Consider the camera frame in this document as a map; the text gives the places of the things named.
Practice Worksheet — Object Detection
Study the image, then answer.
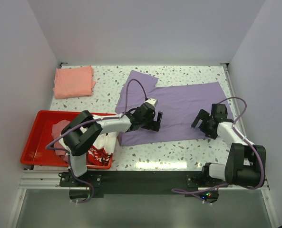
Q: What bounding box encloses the aluminium frame rail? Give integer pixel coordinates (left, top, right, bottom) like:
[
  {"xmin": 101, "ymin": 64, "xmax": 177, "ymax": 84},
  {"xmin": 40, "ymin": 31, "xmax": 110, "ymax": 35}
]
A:
[{"xmin": 18, "ymin": 170, "xmax": 68, "ymax": 190}]

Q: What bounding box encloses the red plastic tray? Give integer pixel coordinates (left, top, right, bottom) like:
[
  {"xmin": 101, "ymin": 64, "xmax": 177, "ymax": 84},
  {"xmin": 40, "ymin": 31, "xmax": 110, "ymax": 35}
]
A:
[{"xmin": 20, "ymin": 110, "xmax": 119, "ymax": 170}]

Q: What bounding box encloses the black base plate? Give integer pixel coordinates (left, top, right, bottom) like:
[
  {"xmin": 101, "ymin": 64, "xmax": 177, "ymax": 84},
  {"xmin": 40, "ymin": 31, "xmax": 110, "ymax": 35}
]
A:
[{"xmin": 58, "ymin": 170, "xmax": 223, "ymax": 199}]

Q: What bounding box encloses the dusty pink t shirt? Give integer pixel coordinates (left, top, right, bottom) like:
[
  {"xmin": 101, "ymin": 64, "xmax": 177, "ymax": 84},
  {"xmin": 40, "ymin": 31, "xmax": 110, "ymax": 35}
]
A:
[{"xmin": 51, "ymin": 120, "xmax": 70, "ymax": 163}]

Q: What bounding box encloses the folded salmon pink t shirt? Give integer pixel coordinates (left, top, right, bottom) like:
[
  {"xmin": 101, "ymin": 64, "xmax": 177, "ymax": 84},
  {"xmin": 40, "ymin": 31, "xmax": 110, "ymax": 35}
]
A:
[{"xmin": 53, "ymin": 66, "xmax": 96, "ymax": 99}]

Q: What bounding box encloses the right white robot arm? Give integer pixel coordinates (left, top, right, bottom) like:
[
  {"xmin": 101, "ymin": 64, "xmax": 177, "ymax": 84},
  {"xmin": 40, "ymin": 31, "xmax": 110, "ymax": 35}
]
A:
[{"xmin": 191, "ymin": 104, "xmax": 266, "ymax": 189}]

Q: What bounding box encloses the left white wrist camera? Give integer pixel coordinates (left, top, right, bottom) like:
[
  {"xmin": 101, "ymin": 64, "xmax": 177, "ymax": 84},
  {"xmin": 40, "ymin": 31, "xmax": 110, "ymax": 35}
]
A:
[{"xmin": 146, "ymin": 98, "xmax": 158, "ymax": 107}]

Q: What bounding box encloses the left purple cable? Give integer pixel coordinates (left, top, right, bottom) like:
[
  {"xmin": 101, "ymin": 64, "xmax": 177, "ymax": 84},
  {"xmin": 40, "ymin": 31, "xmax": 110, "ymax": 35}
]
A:
[{"xmin": 45, "ymin": 78, "xmax": 151, "ymax": 204}]

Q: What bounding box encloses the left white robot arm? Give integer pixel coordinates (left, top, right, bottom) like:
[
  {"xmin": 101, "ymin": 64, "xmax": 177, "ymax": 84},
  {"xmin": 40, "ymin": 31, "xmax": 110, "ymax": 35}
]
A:
[{"xmin": 59, "ymin": 100, "xmax": 163, "ymax": 186}]

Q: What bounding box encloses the white and red t shirt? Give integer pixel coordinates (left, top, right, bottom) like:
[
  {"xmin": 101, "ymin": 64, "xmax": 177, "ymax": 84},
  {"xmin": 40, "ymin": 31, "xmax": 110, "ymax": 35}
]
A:
[{"xmin": 87, "ymin": 132, "xmax": 117, "ymax": 169}]

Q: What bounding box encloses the purple t shirt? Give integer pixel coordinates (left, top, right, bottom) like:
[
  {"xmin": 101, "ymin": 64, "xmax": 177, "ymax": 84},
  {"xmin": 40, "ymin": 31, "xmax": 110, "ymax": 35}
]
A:
[{"xmin": 115, "ymin": 71, "xmax": 226, "ymax": 146}]

